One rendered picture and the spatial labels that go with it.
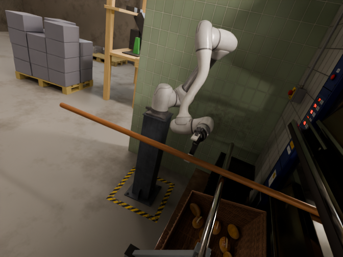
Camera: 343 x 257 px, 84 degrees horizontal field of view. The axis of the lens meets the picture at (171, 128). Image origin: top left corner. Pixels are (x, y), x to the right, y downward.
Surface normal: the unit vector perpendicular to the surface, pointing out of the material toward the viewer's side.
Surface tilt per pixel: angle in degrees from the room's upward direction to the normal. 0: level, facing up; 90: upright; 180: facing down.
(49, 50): 90
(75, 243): 0
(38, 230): 0
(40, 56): 90
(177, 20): 90
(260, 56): 90
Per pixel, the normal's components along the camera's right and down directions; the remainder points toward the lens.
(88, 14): -0.33, 0.40
